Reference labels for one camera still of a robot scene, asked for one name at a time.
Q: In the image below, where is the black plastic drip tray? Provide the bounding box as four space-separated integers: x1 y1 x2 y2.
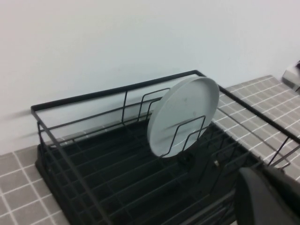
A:
35 121 265 225

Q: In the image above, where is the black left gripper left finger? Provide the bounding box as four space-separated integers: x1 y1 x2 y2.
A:
238 167 289 225

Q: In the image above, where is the black wire dish rack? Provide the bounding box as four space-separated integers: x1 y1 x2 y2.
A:
30 69 300 225

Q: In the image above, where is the round grey plate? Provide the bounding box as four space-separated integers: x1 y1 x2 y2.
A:
146 76 220 159

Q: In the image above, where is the grey white checked tablecloth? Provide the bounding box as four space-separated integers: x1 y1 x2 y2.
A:
0 75 300 225

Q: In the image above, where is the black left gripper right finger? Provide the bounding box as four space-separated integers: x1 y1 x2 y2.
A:
262 168 300 225

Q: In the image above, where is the silver grey metal block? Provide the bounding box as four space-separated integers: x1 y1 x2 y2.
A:
282 61 300 92

